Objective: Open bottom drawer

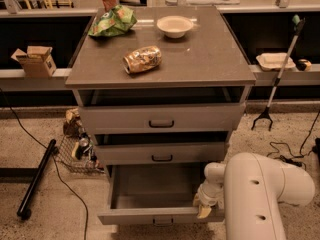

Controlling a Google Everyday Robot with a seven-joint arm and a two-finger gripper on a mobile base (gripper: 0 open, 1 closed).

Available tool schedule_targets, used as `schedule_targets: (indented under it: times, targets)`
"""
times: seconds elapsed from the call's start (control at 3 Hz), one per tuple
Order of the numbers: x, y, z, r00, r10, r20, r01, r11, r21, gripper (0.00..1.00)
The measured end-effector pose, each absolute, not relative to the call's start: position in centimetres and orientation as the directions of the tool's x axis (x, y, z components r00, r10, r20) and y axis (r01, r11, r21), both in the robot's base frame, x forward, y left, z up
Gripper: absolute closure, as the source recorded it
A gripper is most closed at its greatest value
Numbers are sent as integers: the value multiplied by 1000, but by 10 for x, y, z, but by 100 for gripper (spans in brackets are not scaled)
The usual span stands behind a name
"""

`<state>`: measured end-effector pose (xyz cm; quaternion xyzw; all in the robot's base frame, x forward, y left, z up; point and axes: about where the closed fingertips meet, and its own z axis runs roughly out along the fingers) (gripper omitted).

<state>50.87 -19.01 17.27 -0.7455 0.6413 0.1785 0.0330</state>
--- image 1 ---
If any crumpled brown paper bag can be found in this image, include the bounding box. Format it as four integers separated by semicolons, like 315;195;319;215
63;108;81;137

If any black floor cable left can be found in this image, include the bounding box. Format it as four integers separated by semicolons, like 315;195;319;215
0;87;90;240

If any grey top drawer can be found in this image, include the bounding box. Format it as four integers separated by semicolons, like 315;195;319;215
79;104;245;134

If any small cardboard box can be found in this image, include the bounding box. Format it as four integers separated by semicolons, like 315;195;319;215
11;46;56;78

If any white takeout container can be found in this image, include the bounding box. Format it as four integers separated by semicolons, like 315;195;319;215
256;53;286;71

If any yellow black tape measure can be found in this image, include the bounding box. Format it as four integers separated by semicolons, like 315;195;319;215
296;59;311;71

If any black power adapter cable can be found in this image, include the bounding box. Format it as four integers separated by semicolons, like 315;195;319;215
265;110;320;172

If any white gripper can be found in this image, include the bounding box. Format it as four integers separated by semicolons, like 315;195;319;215
193;181;223;219

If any grey drawer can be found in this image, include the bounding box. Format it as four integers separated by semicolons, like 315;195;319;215
79;104;245;134
97;163;226;228
95;142;227;165

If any grey drawer cabinet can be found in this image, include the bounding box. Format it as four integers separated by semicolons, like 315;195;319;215
65;5;257;172

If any grey middle drawer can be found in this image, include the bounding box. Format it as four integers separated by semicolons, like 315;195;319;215
95;142;227;165

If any black tube on floor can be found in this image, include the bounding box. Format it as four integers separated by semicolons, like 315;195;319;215
17;139;56;220

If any reacher grabber tool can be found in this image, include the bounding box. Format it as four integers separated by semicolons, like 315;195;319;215
251;14;306;130

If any white paper bowl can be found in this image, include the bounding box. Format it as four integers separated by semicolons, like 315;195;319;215
157;16;193;39

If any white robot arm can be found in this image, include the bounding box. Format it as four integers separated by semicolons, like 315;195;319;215
193;152;315;240

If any grey bottom drawer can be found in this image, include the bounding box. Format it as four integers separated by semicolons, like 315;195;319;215
97;163;226;228

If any green chip bag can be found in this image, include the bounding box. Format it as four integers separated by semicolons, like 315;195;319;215
88;5;137;37

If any wire basket with clutter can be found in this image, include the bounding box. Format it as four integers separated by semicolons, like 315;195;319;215
58;133;104;174

